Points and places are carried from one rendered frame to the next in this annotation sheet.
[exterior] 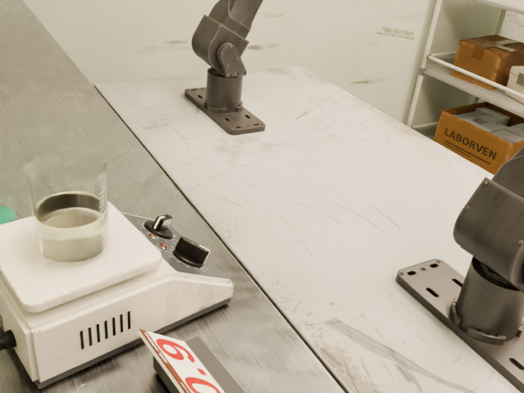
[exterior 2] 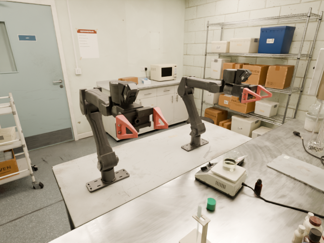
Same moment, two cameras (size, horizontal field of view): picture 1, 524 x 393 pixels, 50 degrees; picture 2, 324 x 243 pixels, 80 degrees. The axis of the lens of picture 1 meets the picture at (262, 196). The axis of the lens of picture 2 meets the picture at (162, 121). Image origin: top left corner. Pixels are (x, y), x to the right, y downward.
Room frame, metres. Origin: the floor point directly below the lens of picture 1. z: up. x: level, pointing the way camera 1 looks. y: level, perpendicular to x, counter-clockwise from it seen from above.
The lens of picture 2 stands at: (0.74, 0.88, 1.51)
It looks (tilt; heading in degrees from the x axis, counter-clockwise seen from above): 21 degrees down; 266
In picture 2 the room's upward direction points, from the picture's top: straight up
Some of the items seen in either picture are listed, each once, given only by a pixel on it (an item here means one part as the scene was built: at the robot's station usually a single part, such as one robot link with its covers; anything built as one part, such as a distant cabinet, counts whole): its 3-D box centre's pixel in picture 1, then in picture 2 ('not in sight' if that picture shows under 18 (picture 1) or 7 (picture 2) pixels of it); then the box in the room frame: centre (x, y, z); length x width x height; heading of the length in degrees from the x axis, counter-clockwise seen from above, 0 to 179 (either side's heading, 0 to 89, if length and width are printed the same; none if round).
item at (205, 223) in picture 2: not in sight; (197, 230); (0.60, 0.44, 0.96); 0.08 x 0.08 x 0.13; 35
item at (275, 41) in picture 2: not in sight; (245, 85); (-0.78, -2.05, 0.95); 1.43 x 0.41 x 1.90; 123
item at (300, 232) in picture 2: not in sight; (299, 235); (0.27, 0.46, 0.94); 0.03 x 0.03 x 0.07
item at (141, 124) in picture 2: not in sight; (131, 117); (0.80, 0.32, 1.30); 0.10 x 0.07 x 0.07; 33
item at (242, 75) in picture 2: not in sight; (243, 80); (0.29, -0.01, 1.36); 0.07 x 0.06 x 0.11; 33
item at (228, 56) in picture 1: (222, 54); (108, 162); (0.94, 0.09, 1.00); 0.09 x 0.06 x 0.06; 33
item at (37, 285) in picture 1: (71, 247); (228, 169); (0.39, 0.16, 0.98); 0.12 x 0.12 x 0.01; 43
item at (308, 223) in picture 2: not in sight; (312, 229); (0.22, 0.45, 0.94); 0.05 x 0.05 x 0.09
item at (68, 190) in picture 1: (69, 210); (230, 161); (0.38, 0.16, 1.03); 0.07 x 0.06 x 0.08; 2
